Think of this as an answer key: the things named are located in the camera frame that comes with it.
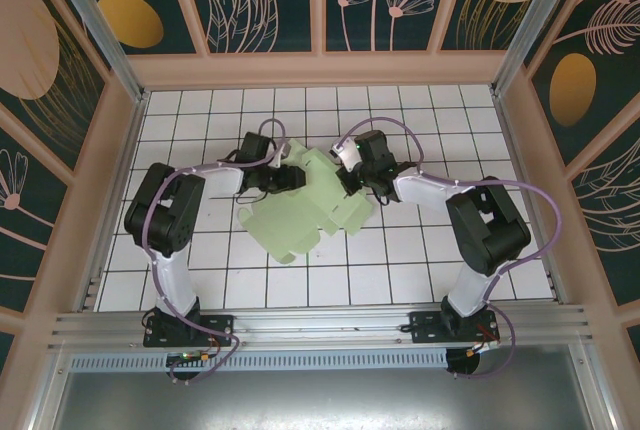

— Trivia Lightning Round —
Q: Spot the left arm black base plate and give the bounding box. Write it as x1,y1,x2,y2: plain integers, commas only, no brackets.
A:
143,313,236,349

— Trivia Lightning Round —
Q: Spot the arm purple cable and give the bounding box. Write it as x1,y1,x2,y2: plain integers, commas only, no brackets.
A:
141,118,246,385
337,117,564,381

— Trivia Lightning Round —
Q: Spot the aluminium frame rail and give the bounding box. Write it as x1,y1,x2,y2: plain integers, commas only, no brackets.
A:
47,303,596,351

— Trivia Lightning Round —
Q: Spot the grey metal sheet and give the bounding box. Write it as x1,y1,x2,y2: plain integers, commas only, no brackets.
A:
29,343,619,430

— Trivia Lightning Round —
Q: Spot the aluminium frame post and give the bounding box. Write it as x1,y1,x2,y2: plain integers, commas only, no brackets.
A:
40,0,151,104
489,0,599,99

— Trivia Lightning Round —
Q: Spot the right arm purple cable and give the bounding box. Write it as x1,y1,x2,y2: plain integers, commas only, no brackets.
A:
337,117,564,381

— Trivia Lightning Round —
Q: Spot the light green paper box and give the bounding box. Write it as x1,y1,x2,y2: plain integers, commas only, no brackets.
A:
237,138,374,265

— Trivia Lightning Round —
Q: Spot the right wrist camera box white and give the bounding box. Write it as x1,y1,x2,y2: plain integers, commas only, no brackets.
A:
329,142,362,174

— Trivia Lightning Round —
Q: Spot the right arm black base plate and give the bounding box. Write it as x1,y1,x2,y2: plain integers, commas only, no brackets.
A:
408,310,501,346

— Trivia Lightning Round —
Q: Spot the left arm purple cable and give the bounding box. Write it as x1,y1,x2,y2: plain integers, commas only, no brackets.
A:
141,118,246,385

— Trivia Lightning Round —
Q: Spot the grey slotted cable duct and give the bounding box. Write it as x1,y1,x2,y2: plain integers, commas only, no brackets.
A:
67,348,450,372

